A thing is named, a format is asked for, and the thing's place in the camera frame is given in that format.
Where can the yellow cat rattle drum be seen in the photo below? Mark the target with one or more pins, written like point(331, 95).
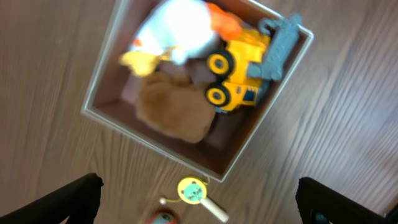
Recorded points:
point(194, 191)

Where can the red ball toy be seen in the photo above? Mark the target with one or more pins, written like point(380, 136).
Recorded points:
point(163, 217)

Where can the white plush duck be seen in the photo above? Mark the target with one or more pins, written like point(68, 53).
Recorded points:
point(177, 31)

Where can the brown plush toy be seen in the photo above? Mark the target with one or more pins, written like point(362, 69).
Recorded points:
point(175, 106)

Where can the yellow toy crane truck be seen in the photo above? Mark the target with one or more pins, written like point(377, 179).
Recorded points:
point(249, 62)

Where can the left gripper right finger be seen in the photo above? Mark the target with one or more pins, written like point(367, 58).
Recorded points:
point(318, 203)

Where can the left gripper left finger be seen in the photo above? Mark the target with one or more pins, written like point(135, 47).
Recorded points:
point(76, 202)

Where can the white box pink interior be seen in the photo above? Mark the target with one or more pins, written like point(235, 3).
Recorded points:
point(110, 96)

